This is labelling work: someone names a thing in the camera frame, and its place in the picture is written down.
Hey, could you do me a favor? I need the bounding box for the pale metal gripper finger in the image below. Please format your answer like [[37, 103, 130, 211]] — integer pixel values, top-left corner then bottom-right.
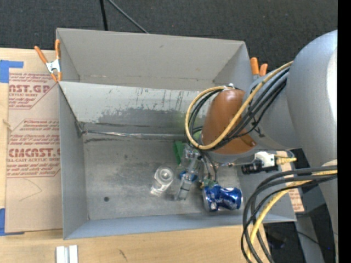
[[182, 179, 193, 201], [174, 180, 186, 202]]

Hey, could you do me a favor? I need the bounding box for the crushed blue drink can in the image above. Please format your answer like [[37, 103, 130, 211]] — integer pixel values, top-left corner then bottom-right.
[[202, 184, 244, 213]]

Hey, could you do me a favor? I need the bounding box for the grey metal bin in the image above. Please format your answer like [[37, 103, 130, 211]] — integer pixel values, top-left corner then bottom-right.
[[55, 27, 298, 241]]

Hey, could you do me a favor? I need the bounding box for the brown cardboard board red print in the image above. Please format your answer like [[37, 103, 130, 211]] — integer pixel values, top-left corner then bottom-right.
[[0, 47, 305, 234]]

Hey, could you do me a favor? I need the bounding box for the black cylinder on white bracket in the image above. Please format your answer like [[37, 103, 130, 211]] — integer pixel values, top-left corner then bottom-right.
[[241, 151, 298, 175]]

